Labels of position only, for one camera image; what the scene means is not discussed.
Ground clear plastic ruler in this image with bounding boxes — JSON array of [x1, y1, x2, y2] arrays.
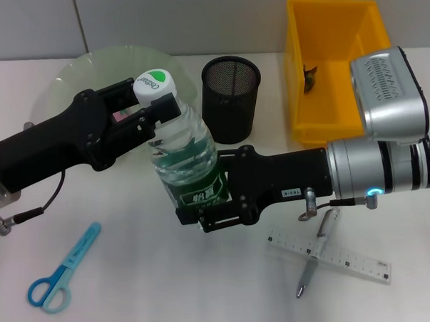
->
[[265, 225, 394, 286]]

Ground blue scissors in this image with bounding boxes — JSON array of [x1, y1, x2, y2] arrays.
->
[[27, 219, 103, 316]]

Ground black mesh pen cup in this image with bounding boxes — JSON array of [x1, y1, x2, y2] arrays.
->
[[198, 56, 262, 147]]

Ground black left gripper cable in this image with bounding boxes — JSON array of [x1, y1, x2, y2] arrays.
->
[[14, 166, 66, 227]]

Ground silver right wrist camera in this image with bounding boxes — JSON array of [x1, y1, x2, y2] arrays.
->
[[347, 44, 430, 146]]

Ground silver ballpoint pen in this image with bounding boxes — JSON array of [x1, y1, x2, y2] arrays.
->
[[295, 206, 342, 301]]

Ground green plastic wrapper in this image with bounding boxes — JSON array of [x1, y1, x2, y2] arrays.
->
[[302, 63, 319, 92]]

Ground clear green-label water bottle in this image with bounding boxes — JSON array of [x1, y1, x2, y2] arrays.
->
[[126, 67, 237, 234]]

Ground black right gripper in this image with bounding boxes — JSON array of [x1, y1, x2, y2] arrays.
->
[[175, 141, 336, 239]]

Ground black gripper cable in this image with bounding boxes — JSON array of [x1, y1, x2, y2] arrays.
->
[[14, 166, 66, 227], [329, 192, 381, 212]]

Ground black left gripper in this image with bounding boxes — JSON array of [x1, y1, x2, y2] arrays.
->
[[0, 72, 183, 199]]

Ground silver right wrist connector plug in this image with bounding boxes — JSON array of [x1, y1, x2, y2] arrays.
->
[[297, 187, 319, 223]]

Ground pale green glass fruit plate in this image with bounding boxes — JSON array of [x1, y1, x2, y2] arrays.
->
[[31, 41, 199, 157]]

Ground yellow plastic bin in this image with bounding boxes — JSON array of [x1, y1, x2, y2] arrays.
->
[[280, 0, 394, 148]]

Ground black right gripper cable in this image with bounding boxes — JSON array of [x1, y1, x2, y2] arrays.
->
[[329, 192, 381, 212]]

